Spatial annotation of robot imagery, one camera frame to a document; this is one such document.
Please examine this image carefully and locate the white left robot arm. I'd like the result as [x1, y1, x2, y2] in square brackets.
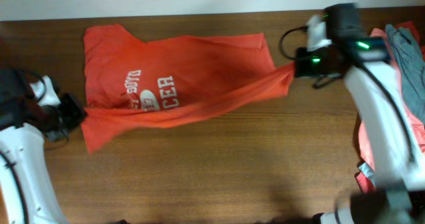
[1, 69, 87, 223]

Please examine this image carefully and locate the grey t-shirt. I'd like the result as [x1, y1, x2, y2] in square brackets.
[385, 25, 424, 123]

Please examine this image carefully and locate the pink t-shirt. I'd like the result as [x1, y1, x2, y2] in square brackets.
[344, 37, 424, 191]

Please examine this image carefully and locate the red garment in pile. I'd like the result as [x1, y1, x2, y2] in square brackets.
[395, 21, 424, 59]

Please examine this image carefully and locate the orange printed t-shirt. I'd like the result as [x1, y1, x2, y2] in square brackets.
[82, 24, 295, 152]

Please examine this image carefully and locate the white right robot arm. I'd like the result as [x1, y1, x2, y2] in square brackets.
[296, 3, 424, 223]

